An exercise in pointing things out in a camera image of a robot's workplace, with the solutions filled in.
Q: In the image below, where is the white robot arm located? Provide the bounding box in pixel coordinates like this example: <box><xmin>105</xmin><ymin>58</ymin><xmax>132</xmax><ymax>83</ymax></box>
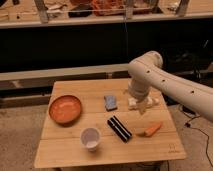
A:
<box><xmin>128</xmin><ymin>51</ymin><xmax>213</xmax><ymax>122</ymax></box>

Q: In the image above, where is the orange carrot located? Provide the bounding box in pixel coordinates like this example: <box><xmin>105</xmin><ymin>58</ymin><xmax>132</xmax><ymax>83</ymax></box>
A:
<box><xmin>138</xmin><ymin>122</ymin><xmax>163</xmax><ymax>137</ymax></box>

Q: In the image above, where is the black striped case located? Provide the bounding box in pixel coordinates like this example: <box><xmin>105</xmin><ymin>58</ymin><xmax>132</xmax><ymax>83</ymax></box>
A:
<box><xmin>107</xmin><ymin>116</ymin><xmax>132</xmax><ymax>143</ymax></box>

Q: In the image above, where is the black power adapter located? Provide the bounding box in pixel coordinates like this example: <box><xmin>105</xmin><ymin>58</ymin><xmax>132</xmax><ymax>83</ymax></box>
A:
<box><xmin>182</xmin><ymin>106</ymin><xmax>196</xmax><ymax>115</ymax></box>

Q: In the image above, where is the wooden table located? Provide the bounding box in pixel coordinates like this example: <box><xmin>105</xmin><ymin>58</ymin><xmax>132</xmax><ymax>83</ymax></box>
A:
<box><xmin>34</xmin><ymin>79</ymin><xmax>186</xmax><ymax>168</ymax></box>

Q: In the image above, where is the white paper cup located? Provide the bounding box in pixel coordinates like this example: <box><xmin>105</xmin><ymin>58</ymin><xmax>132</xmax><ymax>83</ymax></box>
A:
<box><xmin>80</xmin><ymin>127</ymin><xmax>101</xmax><ymax>151</ymax></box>

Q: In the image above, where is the orange bowl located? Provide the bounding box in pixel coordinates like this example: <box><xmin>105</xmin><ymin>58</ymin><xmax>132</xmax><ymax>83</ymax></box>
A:
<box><xmin>49</xmin><ymin>95</ymin><xmax>82</xmax><ymax>124</ymax></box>

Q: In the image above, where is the orange object on shelf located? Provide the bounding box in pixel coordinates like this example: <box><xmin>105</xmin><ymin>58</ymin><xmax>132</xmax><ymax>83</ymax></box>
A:
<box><xmin>91</xmin><ymin>0</ymin><xmax>125</xmax><ymax>16</ymax></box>

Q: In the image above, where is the long wooden beam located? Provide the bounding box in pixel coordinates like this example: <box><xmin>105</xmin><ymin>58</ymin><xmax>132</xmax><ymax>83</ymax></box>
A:
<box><xmin>0</xmin><ymin>64</ymin><xmax>127</xmax><ymax>90</ymax></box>

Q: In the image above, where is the black cable on floor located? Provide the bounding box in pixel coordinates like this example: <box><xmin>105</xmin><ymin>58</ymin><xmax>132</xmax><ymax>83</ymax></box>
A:
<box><xmin>179</xmin><ymin>108</ymin><xmax>213</xmax><ymax>158</ymax></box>

